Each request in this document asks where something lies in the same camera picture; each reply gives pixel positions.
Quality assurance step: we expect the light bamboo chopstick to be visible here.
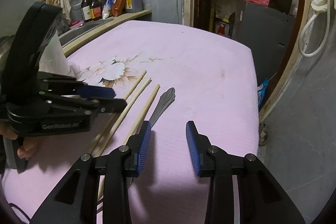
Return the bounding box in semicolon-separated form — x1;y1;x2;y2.
87;70;147;154
93;78;151;157

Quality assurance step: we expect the small metal spoon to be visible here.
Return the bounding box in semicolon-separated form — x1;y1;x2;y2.
149;88;175;127

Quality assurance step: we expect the person left hand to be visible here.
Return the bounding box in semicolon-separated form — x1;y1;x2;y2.
1;123;40;159

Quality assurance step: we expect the white plastic utensil holder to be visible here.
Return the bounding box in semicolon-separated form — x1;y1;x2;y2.
39;34;75;77

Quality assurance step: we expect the stainless steel sink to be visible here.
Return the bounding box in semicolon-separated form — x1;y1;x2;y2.
59;18;113;46

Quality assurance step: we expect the dark soy sauce bottle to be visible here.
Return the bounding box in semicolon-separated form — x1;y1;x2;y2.
90;0;102;20

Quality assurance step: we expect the pink floral tablecloth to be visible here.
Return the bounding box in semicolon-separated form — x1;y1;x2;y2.
1;19;260;224

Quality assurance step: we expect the orange snack bag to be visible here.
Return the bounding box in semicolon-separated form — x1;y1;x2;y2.
111;0;126;17

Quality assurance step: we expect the dark grey cabinet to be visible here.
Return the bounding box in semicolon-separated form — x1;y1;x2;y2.
232;1;295;85

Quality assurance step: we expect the white hose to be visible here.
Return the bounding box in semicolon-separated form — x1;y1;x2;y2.
297;0;332;58

